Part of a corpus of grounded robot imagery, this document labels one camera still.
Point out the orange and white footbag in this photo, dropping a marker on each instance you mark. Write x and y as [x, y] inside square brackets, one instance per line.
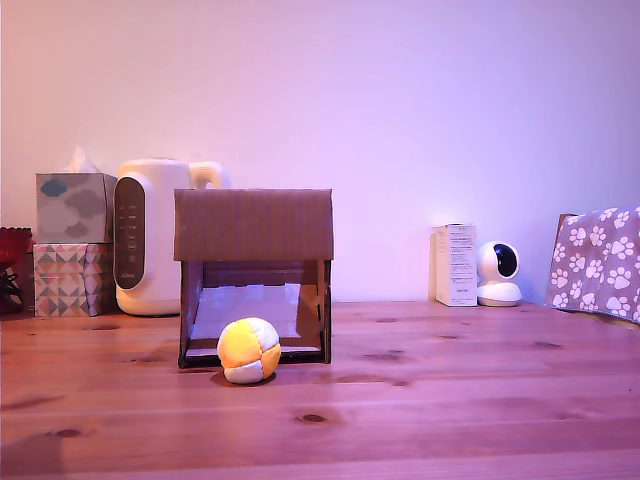
[247, 350]

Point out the cardboard dice tower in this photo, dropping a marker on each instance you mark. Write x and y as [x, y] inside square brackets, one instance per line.
[252, 225]

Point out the white printed carton box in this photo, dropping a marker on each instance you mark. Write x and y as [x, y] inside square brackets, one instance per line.
[457, 265]

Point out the white electric water kettle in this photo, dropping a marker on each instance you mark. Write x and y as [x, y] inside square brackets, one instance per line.
[160, 240]

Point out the cloud print tissue box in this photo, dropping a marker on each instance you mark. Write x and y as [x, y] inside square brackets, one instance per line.
[70, 210]

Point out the white tissue paper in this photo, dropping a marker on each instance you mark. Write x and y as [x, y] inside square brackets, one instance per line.
[80, 162]

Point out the geometric pattern tissue box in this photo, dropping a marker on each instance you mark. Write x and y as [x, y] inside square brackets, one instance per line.
[62, 280]

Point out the paw print cloth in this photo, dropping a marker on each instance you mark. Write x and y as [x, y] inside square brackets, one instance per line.
[597, 265]

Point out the red scalloped bowl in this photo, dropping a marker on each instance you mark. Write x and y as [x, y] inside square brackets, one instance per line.
[14, 245]

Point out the small white round camera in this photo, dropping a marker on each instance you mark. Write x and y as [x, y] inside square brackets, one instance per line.
[497, 295]

